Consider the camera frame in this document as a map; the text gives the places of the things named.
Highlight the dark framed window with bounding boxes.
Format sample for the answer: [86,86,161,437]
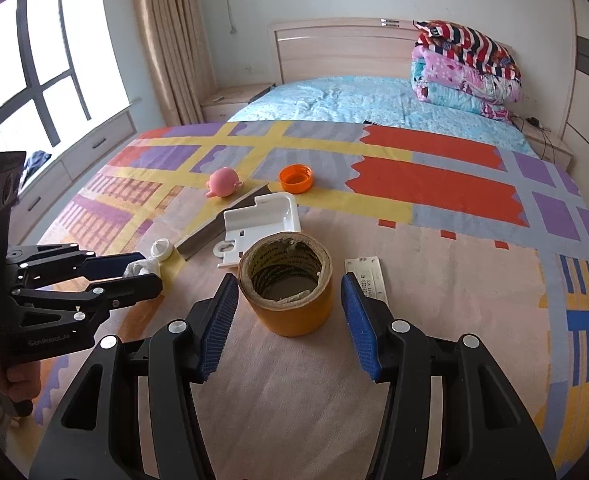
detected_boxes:
[0,0,131,152]

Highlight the white label strip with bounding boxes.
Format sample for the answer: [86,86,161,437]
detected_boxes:
[344,256,390,306]

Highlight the brown tape roll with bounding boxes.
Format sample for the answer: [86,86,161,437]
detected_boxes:
[238,232,334,337]

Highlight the window seat drawers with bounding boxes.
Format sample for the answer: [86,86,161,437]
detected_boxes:
[4,105,138,241]

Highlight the person's left hand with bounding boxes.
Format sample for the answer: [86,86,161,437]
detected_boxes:
[0,357,44,417]

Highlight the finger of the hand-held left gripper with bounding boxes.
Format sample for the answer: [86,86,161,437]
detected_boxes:
[12,272,164,322]
[5,243,148,288]

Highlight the white tissue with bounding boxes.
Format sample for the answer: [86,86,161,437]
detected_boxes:
[123,257,162,279]

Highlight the grey strip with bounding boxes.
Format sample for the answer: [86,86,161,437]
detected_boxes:
[175,182,270,261]

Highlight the small white cap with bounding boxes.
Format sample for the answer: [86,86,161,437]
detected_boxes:
[150,238,175,261]

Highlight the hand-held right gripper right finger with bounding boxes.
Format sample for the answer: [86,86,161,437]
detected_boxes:
[341,271,557,480]

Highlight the black cable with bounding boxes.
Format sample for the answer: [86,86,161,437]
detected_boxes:
[511,115,557,161]

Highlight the pink round toy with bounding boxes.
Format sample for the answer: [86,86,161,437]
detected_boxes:
[205,168,245,200]

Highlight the white plastic tray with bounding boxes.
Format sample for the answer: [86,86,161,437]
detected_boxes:
[217,192,302,271]

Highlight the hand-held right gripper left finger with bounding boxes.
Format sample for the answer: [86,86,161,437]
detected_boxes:
[33,274,240,480]

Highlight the light wooden nightstand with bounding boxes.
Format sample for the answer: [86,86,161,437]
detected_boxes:
[200,83,275,123]
[517,120,575,173]

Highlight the orange bottle cap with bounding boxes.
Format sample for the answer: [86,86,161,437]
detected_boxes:
[279,164,315,194]

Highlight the light wooden headboard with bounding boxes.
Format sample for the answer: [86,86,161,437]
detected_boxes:
[267,17,577,126]

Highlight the dark cloth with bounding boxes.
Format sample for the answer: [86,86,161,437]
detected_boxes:
[18,150,52,193]

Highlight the striped folded blanket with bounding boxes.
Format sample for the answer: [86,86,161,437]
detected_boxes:
[413,19,517,78]

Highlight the beige curtain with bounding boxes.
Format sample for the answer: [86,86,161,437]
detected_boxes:
[128,0,220,126]

